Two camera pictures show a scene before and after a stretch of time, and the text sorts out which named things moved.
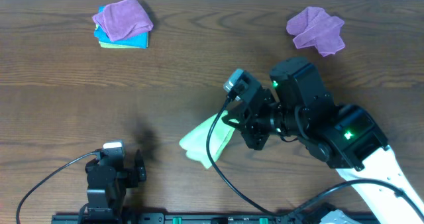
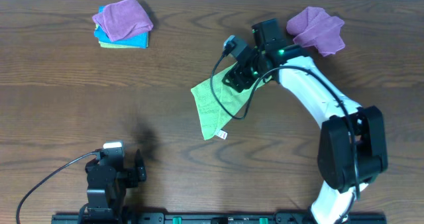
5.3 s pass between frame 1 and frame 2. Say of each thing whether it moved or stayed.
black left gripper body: stayed
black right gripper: moved
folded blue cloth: stayed
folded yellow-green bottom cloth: stayed
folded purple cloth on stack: stayed
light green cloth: moved
